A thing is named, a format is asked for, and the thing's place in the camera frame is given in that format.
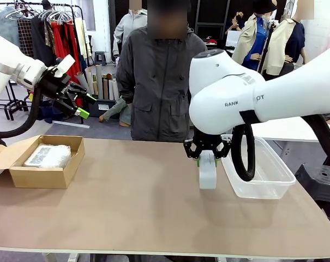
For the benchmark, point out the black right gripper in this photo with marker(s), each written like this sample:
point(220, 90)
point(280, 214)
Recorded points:
point(207, 140)

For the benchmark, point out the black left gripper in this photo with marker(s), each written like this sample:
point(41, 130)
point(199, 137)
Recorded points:
point(54, 84)

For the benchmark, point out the unwrapped white clock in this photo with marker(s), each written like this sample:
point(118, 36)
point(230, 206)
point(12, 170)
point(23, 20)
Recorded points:
point(207, 174)

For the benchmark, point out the fully bubble-wrapped clock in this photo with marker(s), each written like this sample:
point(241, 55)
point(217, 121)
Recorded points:
point(59, 155)

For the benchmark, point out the bubble-wrapped clock showing display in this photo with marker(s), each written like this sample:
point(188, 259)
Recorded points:
point(35, 158)

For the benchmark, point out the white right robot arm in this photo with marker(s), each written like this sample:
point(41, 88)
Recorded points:
point(222, 90)

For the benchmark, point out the dark grey storage bin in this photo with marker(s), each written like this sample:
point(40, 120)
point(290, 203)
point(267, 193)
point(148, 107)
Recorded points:
point(98, 101)

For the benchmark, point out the slanted grey paper roll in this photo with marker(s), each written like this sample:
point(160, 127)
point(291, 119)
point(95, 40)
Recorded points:
point(84, 82)

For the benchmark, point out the aluminium strip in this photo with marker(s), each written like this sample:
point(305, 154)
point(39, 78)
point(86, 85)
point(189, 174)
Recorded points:
point(72, 125)

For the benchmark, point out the tall grey cardboard tube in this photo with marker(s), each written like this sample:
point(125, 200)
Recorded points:
point(99, 82)

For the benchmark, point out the brown cardboard tube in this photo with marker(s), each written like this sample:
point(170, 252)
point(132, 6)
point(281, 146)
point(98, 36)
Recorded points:
point(105, 88)

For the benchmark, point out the dark blue fabric pile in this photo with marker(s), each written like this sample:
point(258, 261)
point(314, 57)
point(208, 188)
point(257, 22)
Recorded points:
point(48, 112)

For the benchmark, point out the white paper roll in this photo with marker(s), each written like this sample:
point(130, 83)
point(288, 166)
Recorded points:
point(113, 90)

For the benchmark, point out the seated child mannequin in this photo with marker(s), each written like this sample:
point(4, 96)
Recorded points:
point(115, 110)

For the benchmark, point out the small grey plastic stool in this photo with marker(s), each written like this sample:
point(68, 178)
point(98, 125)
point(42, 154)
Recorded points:
point(100, 57)

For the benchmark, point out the cream hanging garment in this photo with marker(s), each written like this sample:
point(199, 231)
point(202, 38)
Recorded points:
point(81, 38)

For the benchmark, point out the red pleated dress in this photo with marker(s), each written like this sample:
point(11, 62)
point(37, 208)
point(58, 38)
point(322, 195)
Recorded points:
point(58, 41)

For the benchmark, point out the clear plastic container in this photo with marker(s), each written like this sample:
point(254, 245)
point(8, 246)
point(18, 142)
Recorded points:
point(271, 174)

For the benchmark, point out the black hanging garment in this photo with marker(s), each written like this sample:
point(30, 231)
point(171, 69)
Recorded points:
point(39, 38)

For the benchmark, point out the person's grey jacket torso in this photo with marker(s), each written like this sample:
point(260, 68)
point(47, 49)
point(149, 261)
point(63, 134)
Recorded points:
point(159, 87)

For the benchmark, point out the open brown cardboard box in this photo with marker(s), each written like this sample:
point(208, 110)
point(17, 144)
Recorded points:
point(42, 177)

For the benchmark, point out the white work table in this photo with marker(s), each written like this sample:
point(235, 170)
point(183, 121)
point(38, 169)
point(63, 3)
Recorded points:
point(290, 128)

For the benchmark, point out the light blue denim jacket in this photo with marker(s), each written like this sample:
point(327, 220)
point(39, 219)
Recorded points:
point(6, 24)

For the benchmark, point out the black plastic stool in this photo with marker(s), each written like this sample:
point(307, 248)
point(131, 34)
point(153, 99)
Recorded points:
point(317, 180)

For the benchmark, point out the mannequin in beige coat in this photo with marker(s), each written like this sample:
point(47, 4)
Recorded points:
point(252, 43)

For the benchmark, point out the black tripod stand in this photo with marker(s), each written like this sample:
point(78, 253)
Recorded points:
point(268, 43)

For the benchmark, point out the bystander in blue top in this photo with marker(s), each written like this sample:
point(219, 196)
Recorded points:
point(237, 23)

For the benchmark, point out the mannequin in cream vest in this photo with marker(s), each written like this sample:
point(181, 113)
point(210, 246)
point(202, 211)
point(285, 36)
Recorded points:
point(290, 35)

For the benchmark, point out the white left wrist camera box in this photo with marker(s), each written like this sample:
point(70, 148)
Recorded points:
point(65, 63)

